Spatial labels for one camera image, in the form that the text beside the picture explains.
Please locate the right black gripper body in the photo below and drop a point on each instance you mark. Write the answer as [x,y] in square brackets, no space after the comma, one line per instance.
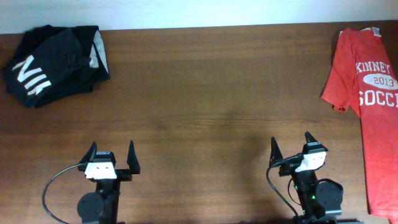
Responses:
[288,168]

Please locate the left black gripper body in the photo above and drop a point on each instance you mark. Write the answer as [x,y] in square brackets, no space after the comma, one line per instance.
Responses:
[122,175]

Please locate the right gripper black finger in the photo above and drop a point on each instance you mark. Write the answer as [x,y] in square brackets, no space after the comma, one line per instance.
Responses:
[276,156]
[309,138]

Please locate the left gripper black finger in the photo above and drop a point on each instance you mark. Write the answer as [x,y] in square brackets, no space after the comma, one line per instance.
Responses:
[90,154]
[132,161]

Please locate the red soccer t-shirt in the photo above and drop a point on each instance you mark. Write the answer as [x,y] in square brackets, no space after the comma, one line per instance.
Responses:
[362,78]

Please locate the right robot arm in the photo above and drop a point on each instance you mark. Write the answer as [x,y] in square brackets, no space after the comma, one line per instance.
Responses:
[320,199]

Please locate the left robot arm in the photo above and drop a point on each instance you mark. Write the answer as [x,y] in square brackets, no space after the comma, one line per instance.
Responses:
[101,206]

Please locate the black folded shirt white letters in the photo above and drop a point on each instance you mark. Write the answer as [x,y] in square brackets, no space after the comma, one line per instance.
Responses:
[51,63]

